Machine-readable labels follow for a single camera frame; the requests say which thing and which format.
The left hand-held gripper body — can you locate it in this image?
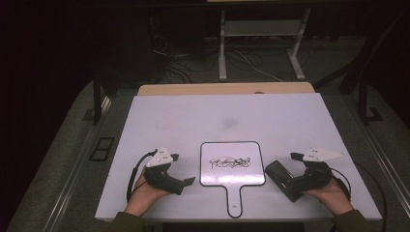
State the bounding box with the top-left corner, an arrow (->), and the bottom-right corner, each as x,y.
143,147 -> 187,196

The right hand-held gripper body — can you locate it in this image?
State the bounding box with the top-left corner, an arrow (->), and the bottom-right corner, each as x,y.
298,147 -> 346,196

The black whiteboard eraser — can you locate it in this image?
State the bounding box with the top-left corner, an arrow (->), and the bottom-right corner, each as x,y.
264,159 -> 306,203

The small whiteboard with handle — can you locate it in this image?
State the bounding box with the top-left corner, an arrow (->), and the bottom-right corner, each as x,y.
199,140 -> 267,219

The person's right hand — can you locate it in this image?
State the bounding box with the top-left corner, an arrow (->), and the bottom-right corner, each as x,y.
303,178 -> 355,217

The person's left hand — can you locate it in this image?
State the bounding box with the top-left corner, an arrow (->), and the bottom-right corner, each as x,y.
124,167 -> 172,218

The large white board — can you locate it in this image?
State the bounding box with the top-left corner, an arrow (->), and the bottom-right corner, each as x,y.
95,92 -> 383,221

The wooden table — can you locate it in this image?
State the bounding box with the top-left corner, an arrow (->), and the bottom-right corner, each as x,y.
137,81 -> 316,97

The black metal stand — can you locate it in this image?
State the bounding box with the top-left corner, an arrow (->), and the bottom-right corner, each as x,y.
357,72 -> 385,126
91,69 -> 112,127

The white metal stand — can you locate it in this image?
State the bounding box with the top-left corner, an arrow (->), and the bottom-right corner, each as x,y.
218,8 -> 312,82

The right hand-held gripper black cable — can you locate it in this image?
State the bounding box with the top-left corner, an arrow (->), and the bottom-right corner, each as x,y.
331,162 -> 388,223

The hand-held gripper black cable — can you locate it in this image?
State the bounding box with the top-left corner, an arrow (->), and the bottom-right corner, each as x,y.
331,162 -> 388,223
126,149 -> 159,203

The left hand-held gripper black cable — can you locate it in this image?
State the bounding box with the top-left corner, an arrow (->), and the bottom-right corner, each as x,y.
126,149 -> 159,203

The black floor socket frame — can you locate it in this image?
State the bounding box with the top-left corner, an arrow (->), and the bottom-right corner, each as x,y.
89,136 -> 116,162

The tangle of black floor cables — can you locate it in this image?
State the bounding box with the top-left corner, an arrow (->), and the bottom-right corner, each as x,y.
149,18 -> 262,85

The white floor cable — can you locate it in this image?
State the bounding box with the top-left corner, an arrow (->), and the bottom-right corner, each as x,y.
230,47 -> 284,83

